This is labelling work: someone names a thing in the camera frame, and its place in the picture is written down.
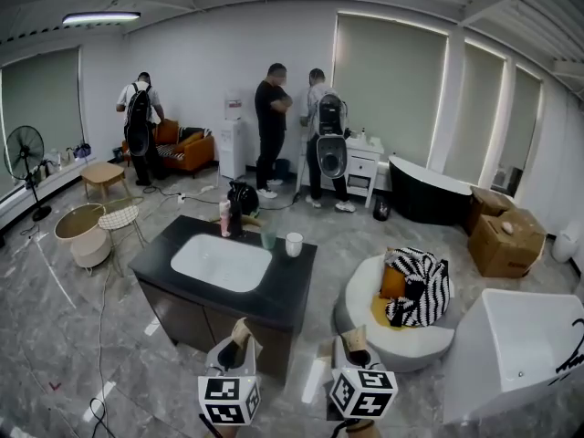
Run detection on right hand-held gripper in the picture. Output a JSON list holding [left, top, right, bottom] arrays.
[[328, 325, 399, 422]]

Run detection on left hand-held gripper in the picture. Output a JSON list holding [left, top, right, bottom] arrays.
[[197, 317, 264, 427]]

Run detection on translucent green cup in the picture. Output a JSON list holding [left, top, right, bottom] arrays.
[[260, 219, 278, 250]]

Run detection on white cup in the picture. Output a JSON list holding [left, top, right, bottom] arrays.
[[285, 232, 305, 258]]

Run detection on person's right forearm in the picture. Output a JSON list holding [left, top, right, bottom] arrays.
[[339, 420, 382, 438]]

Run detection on black sink vanity cabinet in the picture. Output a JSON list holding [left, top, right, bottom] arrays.
[[129, 214, 318, 385]]

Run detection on white sink basin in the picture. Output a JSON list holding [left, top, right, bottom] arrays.
[[170, 234, 274, 294]]

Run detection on yellow cushion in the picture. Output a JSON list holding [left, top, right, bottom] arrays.
[[370, 294, 407, 330]]

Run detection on round white lounge chair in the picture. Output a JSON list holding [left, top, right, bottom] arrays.
[[334, 253, 456, 373]]

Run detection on orange cushion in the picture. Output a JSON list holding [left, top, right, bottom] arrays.
[[379, 262, 407, 300]]

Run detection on black white striped blanket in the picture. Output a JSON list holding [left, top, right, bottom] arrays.
[[384, 246, 452, 329]]

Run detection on black faucet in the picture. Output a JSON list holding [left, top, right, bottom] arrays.
[[229, 193, 245, 238]]

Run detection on pink bottle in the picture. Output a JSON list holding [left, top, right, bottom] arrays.
[[219, 198, 232, 238]]

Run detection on white bathtub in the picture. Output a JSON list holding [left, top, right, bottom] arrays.
[[442, 288, 584, 426]]

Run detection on black bag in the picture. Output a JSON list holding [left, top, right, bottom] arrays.
[[372, 194, 392, 222]]

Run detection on black bathtub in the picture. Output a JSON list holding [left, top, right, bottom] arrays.
[[388, 155, 474, 227]]

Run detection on large cardboard box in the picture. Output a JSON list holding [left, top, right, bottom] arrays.
[[467, 207, 548, 279]]

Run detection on round white ottoman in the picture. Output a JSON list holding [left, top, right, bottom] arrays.
[[70, 228, 112, 268]]

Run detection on white drawer cabinet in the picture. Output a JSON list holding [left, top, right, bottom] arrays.
[[298, 134, 385, 209]]

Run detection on white water dispenser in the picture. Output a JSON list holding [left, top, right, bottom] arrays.
[[218, 119, 247, 181]]

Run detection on orange sofa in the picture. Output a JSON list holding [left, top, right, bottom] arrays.
[[121, 119, 215, 175]]

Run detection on small cardboard box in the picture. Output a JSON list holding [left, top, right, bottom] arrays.
[[464, 185, 516, 236]]

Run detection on round gold side table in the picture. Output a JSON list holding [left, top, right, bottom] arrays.
[[54, 203, 108, 245]]

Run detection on striped cushion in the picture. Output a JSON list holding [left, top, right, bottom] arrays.
[[177, 125, 214, 143]]

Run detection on wooden stool table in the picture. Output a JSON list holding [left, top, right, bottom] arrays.
[[80, 161, 131, 200]]

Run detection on water dispenser bottle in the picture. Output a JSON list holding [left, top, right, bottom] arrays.
[[223, 89, 243, 121]]

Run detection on white bin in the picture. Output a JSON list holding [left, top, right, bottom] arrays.
[[550, 220, 583, 264]]

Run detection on grey window blind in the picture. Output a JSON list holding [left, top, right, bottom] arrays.
[[496, 66, 542, 186], [332, 12, 448, 168], [0, 47, 86, 200], [444, 38, 506, 186]]

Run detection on black standing fan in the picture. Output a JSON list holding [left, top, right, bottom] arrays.
[[3, 125, 53, 223]]

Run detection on long ceiling lamp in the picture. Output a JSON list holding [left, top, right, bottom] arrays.
[[62, 11, 141, 26]]

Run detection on black floor cable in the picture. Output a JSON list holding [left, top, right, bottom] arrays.
[[89, 397, 118, 438]]

